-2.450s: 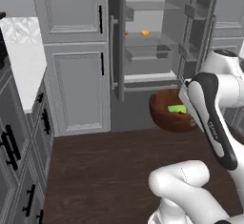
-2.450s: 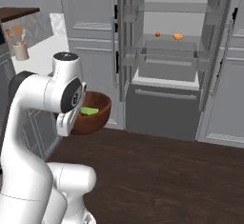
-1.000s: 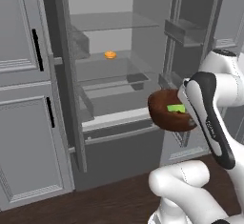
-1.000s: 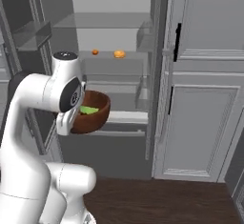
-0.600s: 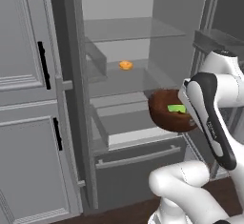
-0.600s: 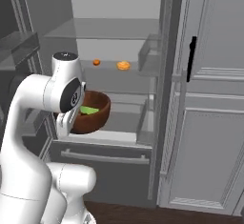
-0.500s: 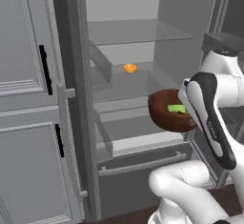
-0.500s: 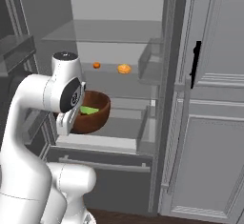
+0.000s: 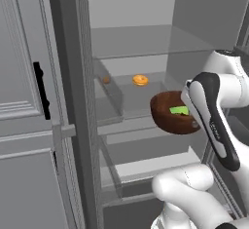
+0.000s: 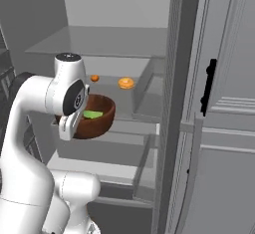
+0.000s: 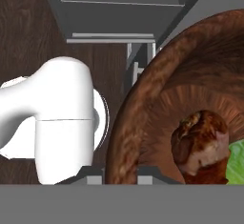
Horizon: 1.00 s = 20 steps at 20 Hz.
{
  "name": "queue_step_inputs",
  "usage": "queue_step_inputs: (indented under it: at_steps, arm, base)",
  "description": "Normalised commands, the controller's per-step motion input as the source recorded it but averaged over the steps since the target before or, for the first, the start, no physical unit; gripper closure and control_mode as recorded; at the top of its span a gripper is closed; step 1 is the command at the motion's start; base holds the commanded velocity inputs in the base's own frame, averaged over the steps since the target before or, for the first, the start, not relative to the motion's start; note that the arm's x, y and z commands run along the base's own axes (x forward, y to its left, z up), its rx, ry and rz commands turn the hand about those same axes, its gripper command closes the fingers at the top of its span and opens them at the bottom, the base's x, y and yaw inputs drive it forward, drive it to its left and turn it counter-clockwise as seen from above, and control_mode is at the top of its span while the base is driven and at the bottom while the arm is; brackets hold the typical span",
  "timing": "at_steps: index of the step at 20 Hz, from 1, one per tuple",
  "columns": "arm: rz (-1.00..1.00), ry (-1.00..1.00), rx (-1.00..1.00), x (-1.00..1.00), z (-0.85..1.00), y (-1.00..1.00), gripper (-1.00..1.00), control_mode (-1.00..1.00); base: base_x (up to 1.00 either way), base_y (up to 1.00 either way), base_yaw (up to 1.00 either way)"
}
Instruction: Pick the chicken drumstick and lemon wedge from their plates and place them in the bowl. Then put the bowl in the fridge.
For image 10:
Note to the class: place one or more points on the green lemon wedge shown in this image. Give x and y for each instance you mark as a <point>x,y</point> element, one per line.
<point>93,114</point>

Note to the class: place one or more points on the dark open fridge door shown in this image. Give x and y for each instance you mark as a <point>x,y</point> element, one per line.
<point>6,75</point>

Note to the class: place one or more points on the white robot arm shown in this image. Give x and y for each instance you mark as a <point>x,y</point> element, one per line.
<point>23,165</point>

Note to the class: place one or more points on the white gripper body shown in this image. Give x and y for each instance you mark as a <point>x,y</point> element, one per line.
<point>68,128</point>

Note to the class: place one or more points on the small orange fruit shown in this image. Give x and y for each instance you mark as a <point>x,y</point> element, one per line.
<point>95,78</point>

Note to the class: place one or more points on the brown wooden bowl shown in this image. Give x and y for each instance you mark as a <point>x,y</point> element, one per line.
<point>99,125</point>

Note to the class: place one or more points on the grey panelled fridge door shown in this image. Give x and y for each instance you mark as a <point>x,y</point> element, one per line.
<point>229,165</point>

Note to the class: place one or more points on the glass fridge shelf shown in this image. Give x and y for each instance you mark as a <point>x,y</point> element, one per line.
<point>132,102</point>
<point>106,42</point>
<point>109,158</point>

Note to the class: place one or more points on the orange round bagel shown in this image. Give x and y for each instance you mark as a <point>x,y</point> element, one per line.
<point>126,83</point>

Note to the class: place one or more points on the grey fridge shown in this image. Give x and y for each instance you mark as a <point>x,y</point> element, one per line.
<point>132,5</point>

